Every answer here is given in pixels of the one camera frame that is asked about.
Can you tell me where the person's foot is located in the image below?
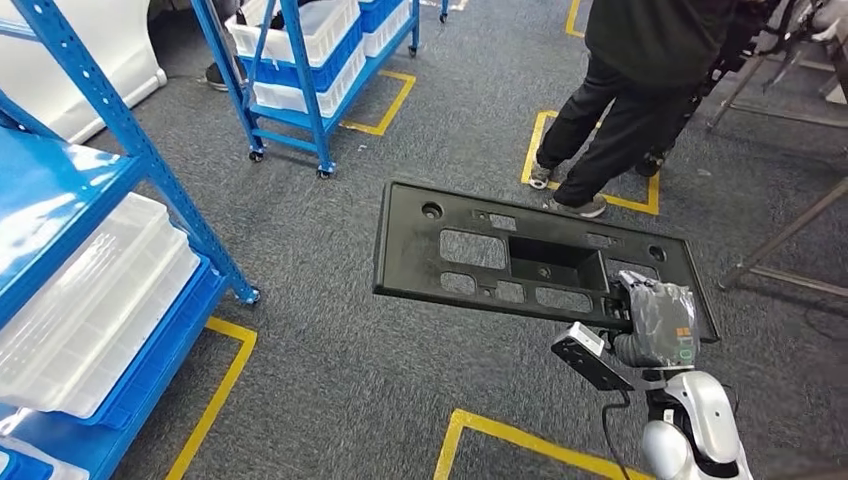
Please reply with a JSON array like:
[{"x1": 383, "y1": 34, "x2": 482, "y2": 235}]
[{"x1": 203, "y1": 60, "x2": 248, "y2": 93}]

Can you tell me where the person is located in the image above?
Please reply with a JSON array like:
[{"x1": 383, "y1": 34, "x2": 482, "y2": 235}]
[{"x1": 527, "y1": 0, "x2": 740, "y2": 220}]

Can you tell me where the blue wheeled cart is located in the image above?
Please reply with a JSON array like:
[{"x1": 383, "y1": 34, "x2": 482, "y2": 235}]
[{"x1": 190, "y1": 0, "x2": 452, "y2": 180}]

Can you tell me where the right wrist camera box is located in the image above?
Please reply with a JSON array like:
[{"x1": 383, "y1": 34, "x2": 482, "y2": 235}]
[{"x1": 551, "y1": 321, "x2": 639, "y2": 393}]

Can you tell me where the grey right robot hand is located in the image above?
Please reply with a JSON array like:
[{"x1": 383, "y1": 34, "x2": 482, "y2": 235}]
[{"x1": 612, "y1": 269, "x2": 701, "y2": 371}]

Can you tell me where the yellow floor tape marking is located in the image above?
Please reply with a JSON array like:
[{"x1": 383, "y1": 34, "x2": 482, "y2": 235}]
[
  {"x1": 164, "y1": 316, "x2": 259, "y2": 480},
  {"x1": 339, "y1": 69, "x2": 418, "y2": 138},
  {"x1": 520, "y1": 109, "x2": 662, "y2": 217}
]

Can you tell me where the black plastic car part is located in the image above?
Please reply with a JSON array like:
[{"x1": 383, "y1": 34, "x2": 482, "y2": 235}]
[{"x1": 372, "y1": 180, "x2": 721, "y2": 344}]

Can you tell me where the white car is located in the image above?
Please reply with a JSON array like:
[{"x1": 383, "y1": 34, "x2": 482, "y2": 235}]
[{"x1": 0, "y1": 0, "x2": 168, "y2": 145}]

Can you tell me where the grey metal frame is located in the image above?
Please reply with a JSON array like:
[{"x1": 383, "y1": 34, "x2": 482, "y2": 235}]
[
  {"x1": 717, "y1": 177, "x2": 848, "y2": 301},
  {"x1": 705, "y1": 39, "x2": 848, "y2": 132}
]

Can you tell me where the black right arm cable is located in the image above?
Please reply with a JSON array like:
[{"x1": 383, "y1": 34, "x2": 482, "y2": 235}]
[{"x1": 600, "y1": 389, "x2": 634, "y2": 480}]

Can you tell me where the blue metal shelf rack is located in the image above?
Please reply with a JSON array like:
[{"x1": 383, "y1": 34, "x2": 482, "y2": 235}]
[{"x1": 0, "y1": 0, "x2": 262, "y2": 480}]

